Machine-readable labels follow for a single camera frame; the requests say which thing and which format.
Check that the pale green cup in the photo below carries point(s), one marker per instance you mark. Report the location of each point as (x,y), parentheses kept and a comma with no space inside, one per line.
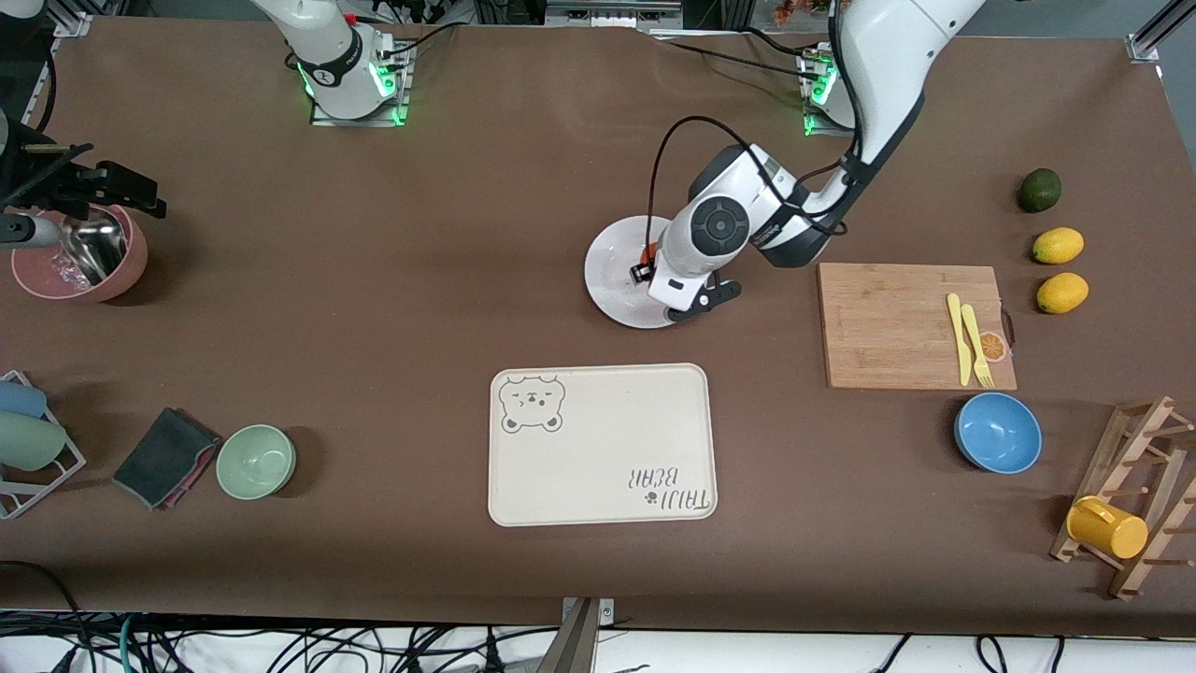
(28,441)

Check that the blue bowl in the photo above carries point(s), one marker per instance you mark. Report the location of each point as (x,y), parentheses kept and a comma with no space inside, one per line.
(998,433)

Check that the cream tray with bear print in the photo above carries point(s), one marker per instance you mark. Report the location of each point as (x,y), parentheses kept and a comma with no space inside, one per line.
(598,449)

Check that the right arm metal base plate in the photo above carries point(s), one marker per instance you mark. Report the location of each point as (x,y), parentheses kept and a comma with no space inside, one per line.
(322,118)

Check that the yellow mug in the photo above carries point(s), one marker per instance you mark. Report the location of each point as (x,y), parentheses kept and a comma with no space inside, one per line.
(1112,531)

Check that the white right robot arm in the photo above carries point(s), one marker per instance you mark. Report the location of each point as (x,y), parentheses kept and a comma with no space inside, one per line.
(332,56)

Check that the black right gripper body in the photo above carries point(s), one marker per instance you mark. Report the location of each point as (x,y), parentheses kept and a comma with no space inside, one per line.
(58,184)

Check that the pink bowl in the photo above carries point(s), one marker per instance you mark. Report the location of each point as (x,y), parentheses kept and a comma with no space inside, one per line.
(126,271)

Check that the metal clamp bracket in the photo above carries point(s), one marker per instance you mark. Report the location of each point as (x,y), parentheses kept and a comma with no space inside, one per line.
(605,612)

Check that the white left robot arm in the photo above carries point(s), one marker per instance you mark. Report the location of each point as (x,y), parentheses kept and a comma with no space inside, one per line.
(878,56)

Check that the aluminium frame profile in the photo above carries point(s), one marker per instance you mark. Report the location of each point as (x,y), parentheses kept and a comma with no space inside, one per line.
(1159,33)
(75,23)

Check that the white round plate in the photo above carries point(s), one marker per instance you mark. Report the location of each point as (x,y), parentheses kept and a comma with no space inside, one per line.
(612,271)

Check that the yellow plastic fork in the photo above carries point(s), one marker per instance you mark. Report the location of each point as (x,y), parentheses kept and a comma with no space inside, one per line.
(973,327)

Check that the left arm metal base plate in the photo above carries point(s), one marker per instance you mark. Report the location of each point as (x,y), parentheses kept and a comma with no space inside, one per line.
(811,121)

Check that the yellow plastic knife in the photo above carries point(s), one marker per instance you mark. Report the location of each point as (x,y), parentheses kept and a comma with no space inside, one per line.
(961,346)

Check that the yellow lemon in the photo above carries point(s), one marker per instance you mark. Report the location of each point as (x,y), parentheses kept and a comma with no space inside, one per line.
(1062,293)
(1059,246)

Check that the wooden cutting board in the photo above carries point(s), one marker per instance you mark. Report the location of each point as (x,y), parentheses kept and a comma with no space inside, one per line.
(888,327)

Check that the light blue cup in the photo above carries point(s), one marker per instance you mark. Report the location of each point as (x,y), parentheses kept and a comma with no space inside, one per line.
(21,400)

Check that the wooden mug rack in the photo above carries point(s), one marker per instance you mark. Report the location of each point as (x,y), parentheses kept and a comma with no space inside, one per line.
(1159,408)

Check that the metal scoop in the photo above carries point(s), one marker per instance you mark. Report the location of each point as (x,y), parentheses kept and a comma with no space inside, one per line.
(98,248)

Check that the grey metal pole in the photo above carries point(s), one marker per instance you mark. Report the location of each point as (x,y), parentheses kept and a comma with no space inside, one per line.
(572,645)

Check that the dark grey folded cloth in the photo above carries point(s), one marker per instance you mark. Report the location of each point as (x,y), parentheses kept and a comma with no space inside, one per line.
(163,453)

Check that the dark green avocado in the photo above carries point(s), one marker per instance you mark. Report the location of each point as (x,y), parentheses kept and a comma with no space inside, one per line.
(1039,190)

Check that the clear plastic ice pieces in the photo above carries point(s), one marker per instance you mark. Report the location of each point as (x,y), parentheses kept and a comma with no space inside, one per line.
(67,271)

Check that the light green bowl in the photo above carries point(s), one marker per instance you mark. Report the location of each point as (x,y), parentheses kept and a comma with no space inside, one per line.
(255,463)

